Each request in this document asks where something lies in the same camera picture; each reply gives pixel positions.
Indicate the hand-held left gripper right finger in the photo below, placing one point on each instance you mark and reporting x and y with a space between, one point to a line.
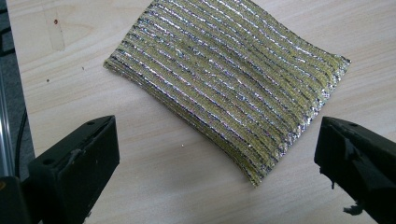
361 168

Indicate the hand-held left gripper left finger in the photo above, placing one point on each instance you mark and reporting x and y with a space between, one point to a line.
74 168

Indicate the yellow silver striped scouring pad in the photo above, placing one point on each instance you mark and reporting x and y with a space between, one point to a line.
230 84

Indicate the metal rail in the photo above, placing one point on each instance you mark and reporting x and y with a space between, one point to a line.
5 130

